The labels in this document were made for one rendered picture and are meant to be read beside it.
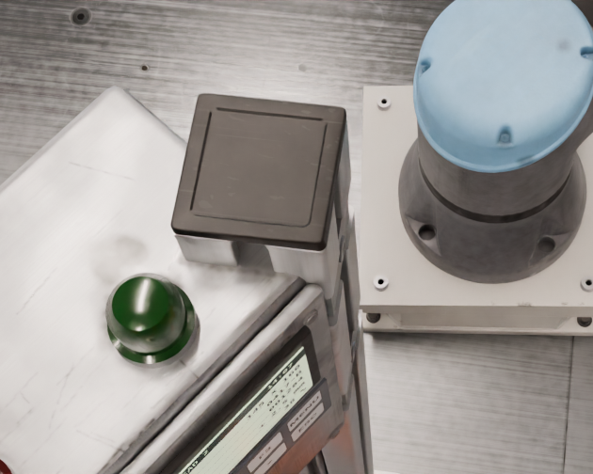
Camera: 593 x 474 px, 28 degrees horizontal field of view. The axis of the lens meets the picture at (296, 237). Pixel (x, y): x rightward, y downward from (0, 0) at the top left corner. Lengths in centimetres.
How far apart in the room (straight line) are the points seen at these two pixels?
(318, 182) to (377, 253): 63
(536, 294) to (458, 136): 22
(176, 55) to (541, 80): 47
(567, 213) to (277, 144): 60
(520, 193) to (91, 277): 52
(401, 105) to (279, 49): 17
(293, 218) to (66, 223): 8
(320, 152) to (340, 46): 80
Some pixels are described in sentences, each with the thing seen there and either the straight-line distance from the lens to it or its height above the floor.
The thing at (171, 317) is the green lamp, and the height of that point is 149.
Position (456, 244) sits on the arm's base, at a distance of 92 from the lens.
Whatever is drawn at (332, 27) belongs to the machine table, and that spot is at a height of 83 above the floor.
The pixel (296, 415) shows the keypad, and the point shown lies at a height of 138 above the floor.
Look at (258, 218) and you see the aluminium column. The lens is 33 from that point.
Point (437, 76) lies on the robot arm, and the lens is 78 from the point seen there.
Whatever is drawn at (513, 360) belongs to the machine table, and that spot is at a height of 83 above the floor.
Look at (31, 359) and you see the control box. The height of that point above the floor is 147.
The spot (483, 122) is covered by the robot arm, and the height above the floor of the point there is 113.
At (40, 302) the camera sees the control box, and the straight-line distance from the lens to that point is 36.
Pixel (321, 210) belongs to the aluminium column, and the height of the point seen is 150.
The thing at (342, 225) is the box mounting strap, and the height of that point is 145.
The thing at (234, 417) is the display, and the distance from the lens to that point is 36.
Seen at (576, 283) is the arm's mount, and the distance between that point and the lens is 96.
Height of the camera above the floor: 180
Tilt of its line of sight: 68 degrees down
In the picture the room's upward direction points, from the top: 11 degrees counter-clockwise
